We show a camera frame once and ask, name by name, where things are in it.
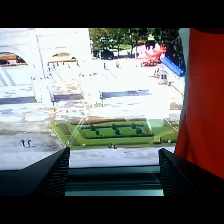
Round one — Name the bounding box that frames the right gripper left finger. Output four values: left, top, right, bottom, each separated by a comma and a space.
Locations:
0, 146, 71, 197

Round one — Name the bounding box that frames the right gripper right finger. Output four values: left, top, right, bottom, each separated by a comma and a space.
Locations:
157, 147, 224, 197

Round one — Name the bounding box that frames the red T-shirt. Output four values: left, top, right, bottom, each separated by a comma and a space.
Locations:
173, 28, 224, 180

